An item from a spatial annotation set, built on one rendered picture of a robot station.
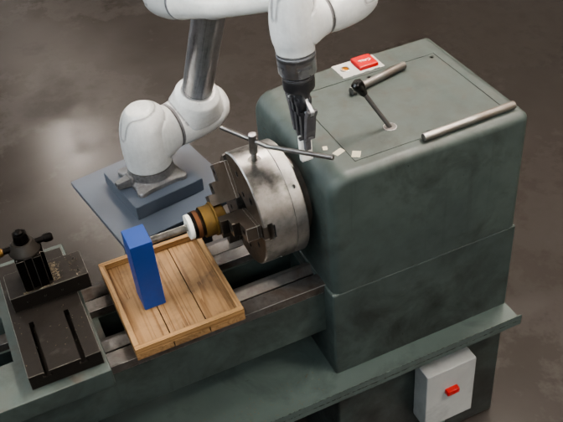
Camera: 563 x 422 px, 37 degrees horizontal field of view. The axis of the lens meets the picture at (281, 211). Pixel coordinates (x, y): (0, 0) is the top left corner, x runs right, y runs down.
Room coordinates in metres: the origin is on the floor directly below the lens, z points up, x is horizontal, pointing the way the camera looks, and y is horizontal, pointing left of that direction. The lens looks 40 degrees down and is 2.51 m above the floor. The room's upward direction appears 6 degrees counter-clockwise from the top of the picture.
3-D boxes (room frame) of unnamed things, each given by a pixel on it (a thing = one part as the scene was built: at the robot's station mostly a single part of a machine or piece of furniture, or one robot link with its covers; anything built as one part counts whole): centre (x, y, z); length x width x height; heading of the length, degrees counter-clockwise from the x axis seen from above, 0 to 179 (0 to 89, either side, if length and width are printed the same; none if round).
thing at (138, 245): (1.63, 0.38, 1.00); 0.08 x 0.06 x 0.23; 21
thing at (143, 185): (2.29, 0.44, 0.83); 0.22 x 0.18 x 0.06; 121
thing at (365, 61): (2.13, -0.28, 1.26); 0.06 x 0.06 x 0.02; 21
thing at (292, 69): (1.67, -0.07, 1.55); 0.09 x 0.09 x 0.06
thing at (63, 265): (1.62, 0.63, 1.00); 0.20 x 0.10 x 0.05; 111
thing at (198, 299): (1.65, 0.33, 0.89); 0.36 x 0.30 x 0.04; 21
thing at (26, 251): (1.61, 0.66, 1.14); 0.08 x 0.08 x 0.03
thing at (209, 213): (1.70, 0.20, 1.08); 0.09 x 0.09 x 0.09; 21
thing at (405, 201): (1.92, -0.31, 1.06); 0.59 x 0.48 x 0.39; 111
